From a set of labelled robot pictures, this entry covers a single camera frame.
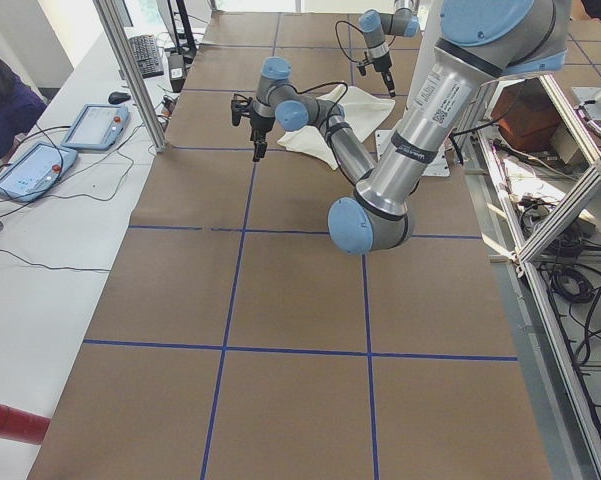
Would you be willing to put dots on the black power adapter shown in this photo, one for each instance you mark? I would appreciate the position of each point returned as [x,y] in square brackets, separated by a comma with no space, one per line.
[177,72]

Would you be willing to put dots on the blue teach pendant near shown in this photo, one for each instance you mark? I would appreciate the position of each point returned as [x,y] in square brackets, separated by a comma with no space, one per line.
[36,172]

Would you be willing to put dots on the aluminium frame rack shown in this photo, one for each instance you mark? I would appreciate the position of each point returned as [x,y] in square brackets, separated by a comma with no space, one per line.
[541,145]

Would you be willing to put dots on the blue teach pendant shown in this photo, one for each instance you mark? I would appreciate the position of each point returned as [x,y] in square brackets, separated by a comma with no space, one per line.
[36,172]
[96,127]

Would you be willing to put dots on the black computer mouse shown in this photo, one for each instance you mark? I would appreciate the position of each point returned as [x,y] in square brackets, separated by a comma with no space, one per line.
[118,97]

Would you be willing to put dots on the person in dark clothes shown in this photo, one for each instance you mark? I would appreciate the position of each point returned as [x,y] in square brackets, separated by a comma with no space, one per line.
[20,108]

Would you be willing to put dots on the aluminium frame post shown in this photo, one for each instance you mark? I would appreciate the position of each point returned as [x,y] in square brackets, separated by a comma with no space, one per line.
[114,30]

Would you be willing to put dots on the blue teach pendant far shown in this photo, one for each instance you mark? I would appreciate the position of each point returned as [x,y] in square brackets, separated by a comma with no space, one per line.
[96,127]

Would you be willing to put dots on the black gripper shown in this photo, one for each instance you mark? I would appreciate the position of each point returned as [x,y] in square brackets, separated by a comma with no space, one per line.
[384,65]
[258,124]

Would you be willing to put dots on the black keyboard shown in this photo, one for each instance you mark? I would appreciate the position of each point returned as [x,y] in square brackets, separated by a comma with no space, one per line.
[146,54]

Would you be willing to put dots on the cream long-sleeve cat shirt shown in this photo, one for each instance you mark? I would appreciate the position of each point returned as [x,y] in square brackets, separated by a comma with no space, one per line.
[363,112]

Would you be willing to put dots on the red cylinder tube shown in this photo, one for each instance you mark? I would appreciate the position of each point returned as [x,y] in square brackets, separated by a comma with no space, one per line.
[22,426]

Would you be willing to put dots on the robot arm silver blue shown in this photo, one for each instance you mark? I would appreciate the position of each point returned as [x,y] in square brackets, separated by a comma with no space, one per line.
[480,42]
[375,27]

